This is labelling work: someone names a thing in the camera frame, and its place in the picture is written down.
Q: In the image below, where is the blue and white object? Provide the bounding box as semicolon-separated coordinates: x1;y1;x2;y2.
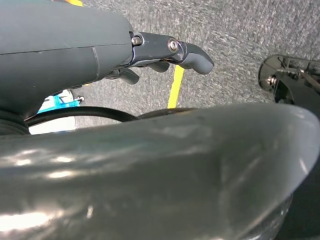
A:
29;88;85;136

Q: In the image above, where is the black robot left foot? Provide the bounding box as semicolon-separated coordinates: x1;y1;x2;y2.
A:
258;54;320;115

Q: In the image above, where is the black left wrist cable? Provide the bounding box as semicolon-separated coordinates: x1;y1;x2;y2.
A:
25;105;198;128

